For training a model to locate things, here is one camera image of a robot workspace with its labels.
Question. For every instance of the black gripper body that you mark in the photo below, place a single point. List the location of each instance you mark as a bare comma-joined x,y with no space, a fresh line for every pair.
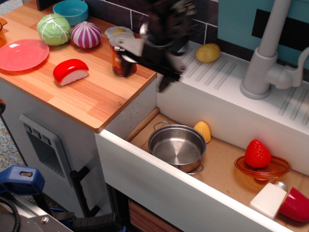
154,49

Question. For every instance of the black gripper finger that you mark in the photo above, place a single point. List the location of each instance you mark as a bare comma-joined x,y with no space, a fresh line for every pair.
124,58
165,80

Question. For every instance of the orange beans can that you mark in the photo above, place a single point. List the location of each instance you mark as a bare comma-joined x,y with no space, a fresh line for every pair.
120,66

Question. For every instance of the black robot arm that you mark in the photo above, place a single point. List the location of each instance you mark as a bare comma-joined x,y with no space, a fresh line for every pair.
173,10

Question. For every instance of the stainless steel pot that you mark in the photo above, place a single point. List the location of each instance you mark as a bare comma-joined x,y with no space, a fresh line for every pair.
178,145

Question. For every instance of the toy fried egg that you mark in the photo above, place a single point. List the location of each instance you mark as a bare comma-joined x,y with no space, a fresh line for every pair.
117,29

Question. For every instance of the yellow toy potato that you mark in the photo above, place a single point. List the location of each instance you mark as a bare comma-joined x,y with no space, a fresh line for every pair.
208,53

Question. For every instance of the purple striped toy onion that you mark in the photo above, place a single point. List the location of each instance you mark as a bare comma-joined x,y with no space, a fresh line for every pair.
86,35

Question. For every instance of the yellow toy corn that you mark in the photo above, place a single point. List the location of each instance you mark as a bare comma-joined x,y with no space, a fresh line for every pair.
204,130

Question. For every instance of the red white toy sushi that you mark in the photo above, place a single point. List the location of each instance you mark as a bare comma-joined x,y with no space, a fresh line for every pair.
70,71

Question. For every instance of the teal plastic bowl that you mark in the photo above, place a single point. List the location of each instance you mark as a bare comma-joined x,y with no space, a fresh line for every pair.
75,11

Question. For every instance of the green toy cabbage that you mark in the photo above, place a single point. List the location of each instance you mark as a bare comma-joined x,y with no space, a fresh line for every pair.
54,29

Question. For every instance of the grey toy faucet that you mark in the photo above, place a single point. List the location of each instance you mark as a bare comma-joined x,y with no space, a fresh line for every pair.
263,70

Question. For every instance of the pink plastic plate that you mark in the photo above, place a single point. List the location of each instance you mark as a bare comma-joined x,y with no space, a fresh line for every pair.
23,54

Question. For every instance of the red toy strawberry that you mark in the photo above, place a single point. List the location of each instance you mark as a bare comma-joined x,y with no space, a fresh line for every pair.
257,155

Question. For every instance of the orange transparent cup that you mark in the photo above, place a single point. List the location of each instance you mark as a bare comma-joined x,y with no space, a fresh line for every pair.
3,40

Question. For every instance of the orange transparent dish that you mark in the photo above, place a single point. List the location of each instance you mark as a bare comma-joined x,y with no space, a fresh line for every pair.
275,169

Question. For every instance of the wooden drawer front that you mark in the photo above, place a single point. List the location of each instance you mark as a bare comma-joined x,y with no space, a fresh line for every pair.
147,221

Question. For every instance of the white salt shaker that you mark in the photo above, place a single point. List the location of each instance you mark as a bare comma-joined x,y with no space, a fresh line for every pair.
268,201

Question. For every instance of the red plastic cup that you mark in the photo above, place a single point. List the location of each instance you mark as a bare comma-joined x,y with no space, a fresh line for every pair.
295,206

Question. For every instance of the black oven door handle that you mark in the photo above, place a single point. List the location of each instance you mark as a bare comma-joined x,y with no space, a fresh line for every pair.
76,178

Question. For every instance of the aluminium frame plate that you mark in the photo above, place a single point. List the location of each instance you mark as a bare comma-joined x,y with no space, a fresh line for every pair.
18,214

